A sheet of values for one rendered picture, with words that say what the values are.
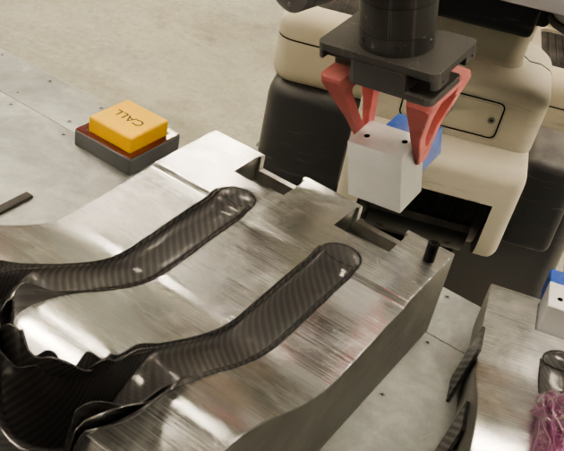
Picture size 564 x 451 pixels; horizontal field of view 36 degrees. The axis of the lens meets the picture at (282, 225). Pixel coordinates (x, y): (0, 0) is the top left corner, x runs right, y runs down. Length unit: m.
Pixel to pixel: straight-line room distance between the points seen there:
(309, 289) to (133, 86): 2.15
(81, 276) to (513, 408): 0.32
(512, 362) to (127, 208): 0.34
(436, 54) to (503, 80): 0.44
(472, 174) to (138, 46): 2.08
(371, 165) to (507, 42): 0.42
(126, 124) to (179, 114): 1.73
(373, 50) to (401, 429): 0.30
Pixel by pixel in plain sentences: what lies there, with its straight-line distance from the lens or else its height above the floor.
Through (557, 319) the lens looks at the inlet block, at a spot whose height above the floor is 0.87.
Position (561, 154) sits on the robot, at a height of 0.75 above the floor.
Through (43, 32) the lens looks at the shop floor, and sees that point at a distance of 3.08.
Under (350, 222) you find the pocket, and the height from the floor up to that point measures 0.88.
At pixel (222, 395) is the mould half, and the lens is 0.54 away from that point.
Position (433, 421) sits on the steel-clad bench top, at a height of 0.80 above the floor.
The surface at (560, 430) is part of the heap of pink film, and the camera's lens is 0.59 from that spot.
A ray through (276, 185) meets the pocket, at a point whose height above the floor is 0.87.
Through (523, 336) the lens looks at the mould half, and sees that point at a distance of 0.76.
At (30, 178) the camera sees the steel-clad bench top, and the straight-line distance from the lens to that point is 0.92.
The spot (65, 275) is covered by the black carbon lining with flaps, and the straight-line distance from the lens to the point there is 0.63.
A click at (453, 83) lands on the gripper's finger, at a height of 1.05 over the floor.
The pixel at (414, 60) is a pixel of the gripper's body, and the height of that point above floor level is 1.06.
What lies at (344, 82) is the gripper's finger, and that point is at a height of 1.02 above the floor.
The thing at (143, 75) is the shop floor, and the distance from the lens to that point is 2.86.
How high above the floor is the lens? 1.32
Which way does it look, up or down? 36 degrees down
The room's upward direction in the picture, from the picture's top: 12 degrees clockwise
